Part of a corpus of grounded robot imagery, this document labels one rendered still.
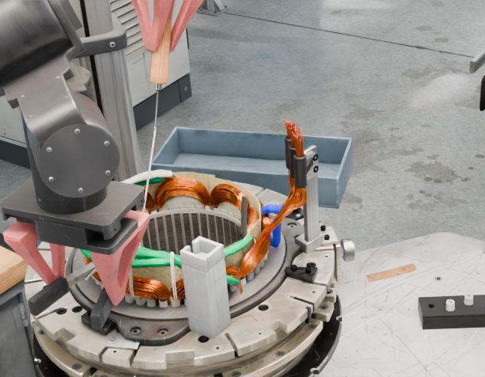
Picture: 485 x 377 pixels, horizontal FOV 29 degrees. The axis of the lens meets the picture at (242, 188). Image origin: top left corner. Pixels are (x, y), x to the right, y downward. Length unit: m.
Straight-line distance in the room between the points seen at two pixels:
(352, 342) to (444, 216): 1.75
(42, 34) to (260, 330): 0.35
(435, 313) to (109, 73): 0.57
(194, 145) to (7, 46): 0.65
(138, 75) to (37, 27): 2.93
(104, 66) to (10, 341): 0.44
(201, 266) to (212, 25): 3.86
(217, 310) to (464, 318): 0.58
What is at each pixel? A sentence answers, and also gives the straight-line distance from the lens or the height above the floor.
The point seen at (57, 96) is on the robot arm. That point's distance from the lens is 0.65.
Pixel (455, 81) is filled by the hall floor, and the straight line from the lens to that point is 3.97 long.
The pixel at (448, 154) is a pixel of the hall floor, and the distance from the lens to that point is 3.41.
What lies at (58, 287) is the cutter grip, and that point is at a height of 1.18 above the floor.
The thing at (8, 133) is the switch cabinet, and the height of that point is 0.14.
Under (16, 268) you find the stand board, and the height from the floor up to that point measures 1.06.
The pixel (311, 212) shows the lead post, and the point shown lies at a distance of 0.95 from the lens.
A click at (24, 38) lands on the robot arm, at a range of 0.69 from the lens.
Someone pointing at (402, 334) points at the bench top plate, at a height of 0.78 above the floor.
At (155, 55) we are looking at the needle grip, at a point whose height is 1.32.
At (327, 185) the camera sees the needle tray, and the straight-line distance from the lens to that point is 1.16.
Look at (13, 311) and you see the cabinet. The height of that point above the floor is 1.00.
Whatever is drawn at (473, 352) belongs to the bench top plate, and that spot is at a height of 0.78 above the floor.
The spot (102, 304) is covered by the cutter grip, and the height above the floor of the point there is 1.18.
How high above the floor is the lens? 1.65
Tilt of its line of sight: 31 degrees down
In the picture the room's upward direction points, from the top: 5 degrees counter-clockwise
